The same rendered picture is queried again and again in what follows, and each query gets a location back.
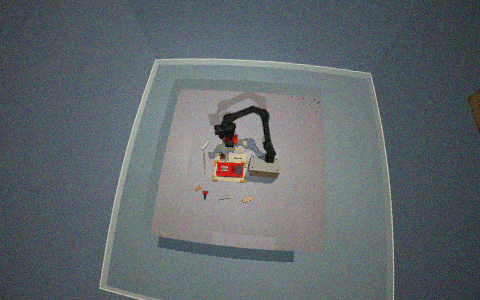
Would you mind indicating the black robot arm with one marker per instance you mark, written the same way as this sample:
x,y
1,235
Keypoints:
x,y
227,127

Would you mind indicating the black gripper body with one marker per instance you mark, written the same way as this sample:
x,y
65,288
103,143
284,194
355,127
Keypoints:
x,y
230,142

